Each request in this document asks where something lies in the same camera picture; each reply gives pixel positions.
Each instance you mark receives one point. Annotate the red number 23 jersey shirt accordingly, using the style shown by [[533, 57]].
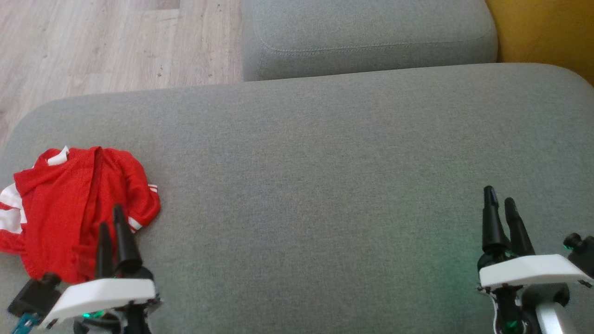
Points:
[[111, 185]]

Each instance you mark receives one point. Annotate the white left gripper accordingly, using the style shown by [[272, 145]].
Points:
[[106, 292]]

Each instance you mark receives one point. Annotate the yellow upholstered sofa panel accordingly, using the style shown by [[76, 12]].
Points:
[[547, 28]]

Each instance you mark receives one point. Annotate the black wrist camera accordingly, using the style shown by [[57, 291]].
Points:
[[582, 253], [35, 294]]

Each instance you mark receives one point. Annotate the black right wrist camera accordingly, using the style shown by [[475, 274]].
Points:
[[582, 253]]

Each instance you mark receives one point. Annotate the grey sofa cushion with seam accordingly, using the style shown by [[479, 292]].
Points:
[[371, 32]]

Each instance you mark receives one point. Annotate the large grey sofa seat cushion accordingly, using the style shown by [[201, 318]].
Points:
[[325, 176]]

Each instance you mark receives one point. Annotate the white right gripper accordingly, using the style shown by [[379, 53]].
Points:
[[529, 271]]

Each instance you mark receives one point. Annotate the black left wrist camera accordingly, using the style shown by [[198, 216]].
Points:
[[35, 294]]

